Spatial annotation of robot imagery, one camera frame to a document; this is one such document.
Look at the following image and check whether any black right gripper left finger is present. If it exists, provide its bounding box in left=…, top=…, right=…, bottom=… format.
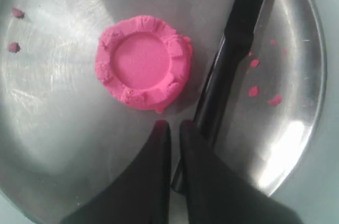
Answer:
left=61, top=120, right=172, bottom=224

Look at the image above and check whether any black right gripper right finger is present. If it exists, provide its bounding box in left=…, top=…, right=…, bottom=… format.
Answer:
left=180, top=120, right=299, bottom=223

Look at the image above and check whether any pink clay lump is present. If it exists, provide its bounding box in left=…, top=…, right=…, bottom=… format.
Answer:
left=95, top=15, right=193, bottom=113

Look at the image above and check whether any black knife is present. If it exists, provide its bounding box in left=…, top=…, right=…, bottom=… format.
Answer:
left=171, top=0, right=281, bottom=193

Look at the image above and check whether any round steel plate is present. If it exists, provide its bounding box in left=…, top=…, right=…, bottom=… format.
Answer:
left=1, top=0, right=326, bottom=223

